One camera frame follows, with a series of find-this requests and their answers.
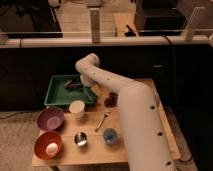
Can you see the green plastic tray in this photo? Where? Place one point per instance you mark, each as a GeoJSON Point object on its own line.
{"type": "Point", "coordinates": [57, 95]}

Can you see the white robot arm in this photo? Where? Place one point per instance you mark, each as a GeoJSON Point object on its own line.
{"type": "Point", "coordinates": [144, 136]}

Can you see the purple bowl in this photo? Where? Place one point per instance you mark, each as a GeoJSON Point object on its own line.
{"type": "Point", "coordinates": [50, 118]}

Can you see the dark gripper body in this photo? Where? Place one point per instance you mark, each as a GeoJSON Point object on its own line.
{"type": "Point", "coordinates": [70, 85]}

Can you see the dark grape bunch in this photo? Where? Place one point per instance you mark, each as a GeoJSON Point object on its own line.
{"type": "Point", "coordinates": [111, 100]}

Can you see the small metal cup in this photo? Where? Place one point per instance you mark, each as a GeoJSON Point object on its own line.
{"type": "Point", "coordinates": [80, 139]}

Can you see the white egg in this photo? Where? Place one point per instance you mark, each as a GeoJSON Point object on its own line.
{"type": "Point", "coordinates": [51, 148]}

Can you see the metal spoon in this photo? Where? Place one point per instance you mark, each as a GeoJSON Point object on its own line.
{"type": "Point", "coordinates": [101, 122]}

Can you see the wooden table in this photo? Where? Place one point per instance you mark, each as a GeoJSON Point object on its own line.
{"type": "Point", "coordinates": [97, 151]}

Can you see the blue cup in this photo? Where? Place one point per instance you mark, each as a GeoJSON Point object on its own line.
{"type": "Point", "coordinates": [110, 136]}

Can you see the red bowl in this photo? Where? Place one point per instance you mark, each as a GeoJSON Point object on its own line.
{"type": "Point", "coordinates": [43, 141]}

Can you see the white paper cup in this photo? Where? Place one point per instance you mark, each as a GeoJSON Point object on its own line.
{"type": "Point", "coordinates": [77, 108]}

